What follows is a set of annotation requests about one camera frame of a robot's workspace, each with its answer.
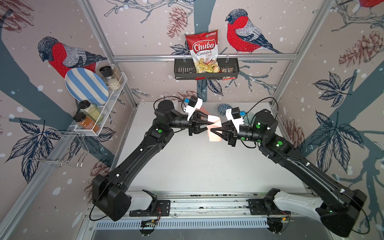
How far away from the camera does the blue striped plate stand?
2.19 ft

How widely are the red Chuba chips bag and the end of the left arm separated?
1.31 feet

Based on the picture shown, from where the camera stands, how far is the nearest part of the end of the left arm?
0.55 metres

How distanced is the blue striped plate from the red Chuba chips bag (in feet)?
1.74

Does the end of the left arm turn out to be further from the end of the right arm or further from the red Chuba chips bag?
the red Chuba chips bag

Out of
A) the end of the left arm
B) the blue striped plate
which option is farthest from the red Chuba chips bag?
the blue striped plate

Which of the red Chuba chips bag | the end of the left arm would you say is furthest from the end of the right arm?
the red Chuba chips bag

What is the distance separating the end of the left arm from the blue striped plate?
17.4 inches

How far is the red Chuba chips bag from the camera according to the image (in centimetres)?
80

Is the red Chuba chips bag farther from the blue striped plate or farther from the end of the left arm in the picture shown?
the blue striped plate
